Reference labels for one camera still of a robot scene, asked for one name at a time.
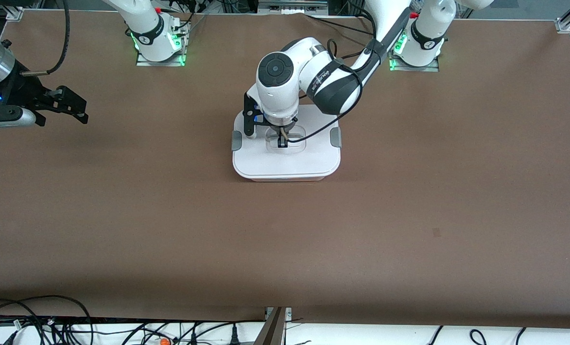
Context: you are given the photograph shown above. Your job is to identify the grey metal equipment frame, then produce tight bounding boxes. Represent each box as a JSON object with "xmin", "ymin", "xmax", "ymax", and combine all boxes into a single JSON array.
[{"xmin": 257, "ymin": 0, "xmax": 329, "ymax": 15}]

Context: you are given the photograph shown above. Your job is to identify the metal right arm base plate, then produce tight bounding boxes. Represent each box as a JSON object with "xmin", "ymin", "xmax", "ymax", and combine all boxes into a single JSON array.
[{"xmin": 136, "ymin": 19, "xmax": 190, "ymax": 67}]

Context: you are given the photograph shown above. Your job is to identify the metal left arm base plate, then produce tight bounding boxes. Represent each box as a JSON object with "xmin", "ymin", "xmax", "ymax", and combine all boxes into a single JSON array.
[{"xmin": 388, "ymin": 24, "xmax": 440, "ymax": 72}]

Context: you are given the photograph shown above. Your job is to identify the black cable across table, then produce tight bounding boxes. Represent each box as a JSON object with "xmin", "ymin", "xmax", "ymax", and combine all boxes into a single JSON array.
[{"xmin": 305, "ymin": 13, "xmax": 374, "ymax": 35}]

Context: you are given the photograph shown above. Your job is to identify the white box lid grey clips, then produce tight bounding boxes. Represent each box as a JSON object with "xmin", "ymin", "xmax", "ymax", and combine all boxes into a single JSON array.
[{"xmin": 232, "ymin": 104, "xmax": 341, "ymax": 179}]

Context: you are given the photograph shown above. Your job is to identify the pink translucent plastic box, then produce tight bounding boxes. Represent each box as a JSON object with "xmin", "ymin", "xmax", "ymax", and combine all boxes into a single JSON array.
[{"xmin": 244, "ymin": 173, "xmax": 328, "ymax": 183}]

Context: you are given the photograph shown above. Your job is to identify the black looping floor cable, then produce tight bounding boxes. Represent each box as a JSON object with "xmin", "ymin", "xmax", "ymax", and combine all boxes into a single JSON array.
[{"xmin": 0, "ymin": 295, "xmax": 93, "ymax": 345}]

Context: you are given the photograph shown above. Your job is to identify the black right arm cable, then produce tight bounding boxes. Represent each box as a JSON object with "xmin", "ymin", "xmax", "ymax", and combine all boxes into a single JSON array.
[{"xmin": 20, "ymin": 0, "xmax": 70, "ymax": 76}]

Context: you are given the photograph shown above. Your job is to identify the aluminium profile beam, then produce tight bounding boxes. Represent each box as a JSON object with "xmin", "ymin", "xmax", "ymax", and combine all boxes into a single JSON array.
[{"xmin": 254, "ymin": 307, "xmax": 292, "ymax": 345}]

